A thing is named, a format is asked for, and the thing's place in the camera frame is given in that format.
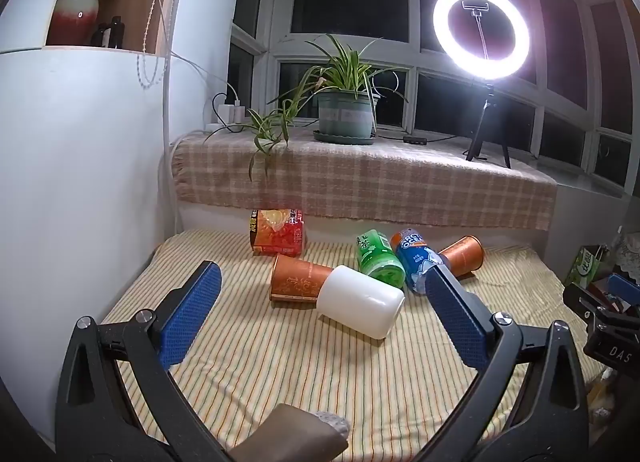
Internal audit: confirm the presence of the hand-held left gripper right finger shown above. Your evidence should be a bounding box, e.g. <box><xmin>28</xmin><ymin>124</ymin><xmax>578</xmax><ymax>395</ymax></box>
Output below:
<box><xmin>414</xmin><ymin>264</ymin><xmax>591</xmax><ymax>462</ymax></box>

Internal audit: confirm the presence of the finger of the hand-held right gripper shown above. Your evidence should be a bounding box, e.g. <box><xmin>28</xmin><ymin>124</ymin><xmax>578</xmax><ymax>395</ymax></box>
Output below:
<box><xmin>562</xmin><ymin>284</ymin><xmax>640</xmax><ymax>330</ymax></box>
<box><xmin>606</xmin><ymin>273</ymin><xmax>640</xmax><ymax>302</ymax></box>

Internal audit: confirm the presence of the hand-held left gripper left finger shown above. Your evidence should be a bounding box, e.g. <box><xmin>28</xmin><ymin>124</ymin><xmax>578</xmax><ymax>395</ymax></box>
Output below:
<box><xmin>54</xmin><ymin>259</ymin><xmax>232</xmax><ymax>462</ymax></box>

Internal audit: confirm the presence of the white cup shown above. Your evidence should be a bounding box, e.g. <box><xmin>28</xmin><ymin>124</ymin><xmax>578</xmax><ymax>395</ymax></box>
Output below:
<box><xmin>317</xmin><ymin>265</ymin><xmax>406</xmax><ymax>340</ymax></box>

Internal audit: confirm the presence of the orange patterned paper cup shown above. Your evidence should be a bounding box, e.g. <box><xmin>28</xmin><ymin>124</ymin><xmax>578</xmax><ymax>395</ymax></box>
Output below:
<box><xmin>437</xmin><ymin>235</ymin><xmax>486</xmax><ymax>279</ymax></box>
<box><xmin>269</xmin><ymin>254</ymin><xmax>335</xmax><ymax>304</ymax></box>

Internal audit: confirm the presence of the green printed box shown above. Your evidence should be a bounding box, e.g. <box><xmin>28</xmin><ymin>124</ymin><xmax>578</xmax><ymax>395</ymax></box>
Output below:
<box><xmin>565</xmin><ymin>244</ymin><xmax>614</xmax><ymax>291</ymax></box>

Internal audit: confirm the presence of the blue soda can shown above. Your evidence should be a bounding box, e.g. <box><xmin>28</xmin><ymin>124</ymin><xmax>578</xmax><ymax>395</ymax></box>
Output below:
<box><xmin>390</xmin><ymin>228</ymin><xmax>445</xmax><ymax>295</ymax></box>

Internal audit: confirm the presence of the striped bed sheet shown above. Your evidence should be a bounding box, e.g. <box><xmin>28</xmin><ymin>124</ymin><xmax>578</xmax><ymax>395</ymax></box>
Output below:
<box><xmin>100</xmin><ymin>228</ymin><xmax>607</xmax><ymax>462</ymax></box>

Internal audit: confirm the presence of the red noodle box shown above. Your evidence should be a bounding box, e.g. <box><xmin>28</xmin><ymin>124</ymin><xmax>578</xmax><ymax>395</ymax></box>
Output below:
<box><xmin>249</xmin><ymin>208</ymin><xmax>307</xmax><ymax>257</ymax></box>

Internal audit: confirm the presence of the brown cloth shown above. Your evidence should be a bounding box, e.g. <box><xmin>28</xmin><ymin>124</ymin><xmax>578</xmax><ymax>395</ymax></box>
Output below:
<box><xmin>227</xmin><ymin>403</ymin><xmax>352</xmax><ymax>462</ymax></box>

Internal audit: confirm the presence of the plaid cloth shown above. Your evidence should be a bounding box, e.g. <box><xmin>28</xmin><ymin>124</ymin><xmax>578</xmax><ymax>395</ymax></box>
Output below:
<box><xmin>170</xmin><ymin>129</ymin><xmax>558</xmax><ymax>233</ymax></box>

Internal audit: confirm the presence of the white pipe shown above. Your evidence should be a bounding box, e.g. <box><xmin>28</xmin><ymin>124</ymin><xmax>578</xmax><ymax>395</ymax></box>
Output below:
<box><xmin>158</xmin><ymin>54</ymin><xmax>175</xmax><ymax>238</ymax></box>

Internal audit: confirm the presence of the white power strip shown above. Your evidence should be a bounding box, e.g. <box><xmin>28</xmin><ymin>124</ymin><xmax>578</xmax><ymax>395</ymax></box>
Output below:
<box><xmin>204</xmin><ymin>122</ymin><xmax>247</xmax><ymax>136</ymax></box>

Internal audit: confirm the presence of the black tripod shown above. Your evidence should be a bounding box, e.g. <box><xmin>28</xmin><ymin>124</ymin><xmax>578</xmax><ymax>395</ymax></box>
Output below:
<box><xmin>464</xmin><ymin>73</ymin><xmax>512</xmax><ymax>169</ymax></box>

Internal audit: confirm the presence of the green plant saucer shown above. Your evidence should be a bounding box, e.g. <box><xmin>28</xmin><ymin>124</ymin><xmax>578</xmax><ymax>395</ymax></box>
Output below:
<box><xmin>313</xmin><ymin>129</ymin><xmax>376</xmax><ymax>146</ymax></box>

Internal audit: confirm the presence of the spider plant in green pot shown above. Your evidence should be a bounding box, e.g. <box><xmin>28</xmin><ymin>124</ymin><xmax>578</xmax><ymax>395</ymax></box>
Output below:
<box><xmin>247</xmin><ymin>33</ymin><xmax>408</xmax><ymax>179</ymax></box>

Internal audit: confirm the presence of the black bottle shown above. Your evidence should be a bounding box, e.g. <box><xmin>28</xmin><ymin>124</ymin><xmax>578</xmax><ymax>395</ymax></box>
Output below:
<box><xmin>91</xmin><ymin>16</ymin><xmax>125</xmax><ymax>49</ymax></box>

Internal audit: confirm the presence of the phone holder clamp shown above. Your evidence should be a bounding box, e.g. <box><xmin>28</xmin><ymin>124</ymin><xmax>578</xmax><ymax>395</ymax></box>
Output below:
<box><xmin>461</xmin><ymin>0</ymin><xmax>492</xmax><ymax>60</ymax></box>

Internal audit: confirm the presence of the black cable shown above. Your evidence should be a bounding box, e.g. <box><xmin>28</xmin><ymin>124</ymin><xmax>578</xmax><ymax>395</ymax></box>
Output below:
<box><xmin>375</xmin><ymin>128</ymin><xmax>472</xmax><ymax>145</ymax></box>

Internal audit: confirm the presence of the white window frame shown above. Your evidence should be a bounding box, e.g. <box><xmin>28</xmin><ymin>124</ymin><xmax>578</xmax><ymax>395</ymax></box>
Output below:
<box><xmin>231</xmin><ymin>0</ymin><xmax>640</xmax><ymax>193</ymax></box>

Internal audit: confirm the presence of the white bead cord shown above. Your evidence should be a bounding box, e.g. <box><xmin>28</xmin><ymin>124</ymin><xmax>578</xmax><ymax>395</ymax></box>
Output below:
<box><xmin>137</xmin><ymin>0</ymin><xmax>179</xmax><ymax>91</ymax></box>

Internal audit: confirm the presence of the white ring light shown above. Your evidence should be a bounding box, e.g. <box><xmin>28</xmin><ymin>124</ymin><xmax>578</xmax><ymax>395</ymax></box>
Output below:
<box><xmin>432</xmin><ymin>0</ymin><xmax>531</xmax><ymax>74</ymax></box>

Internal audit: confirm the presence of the white cable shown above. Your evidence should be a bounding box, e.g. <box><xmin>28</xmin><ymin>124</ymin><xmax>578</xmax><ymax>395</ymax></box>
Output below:
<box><xmin>139</xmin><ymin>0</ymin><xmax>237</xmax><ymax>93</ymax></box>

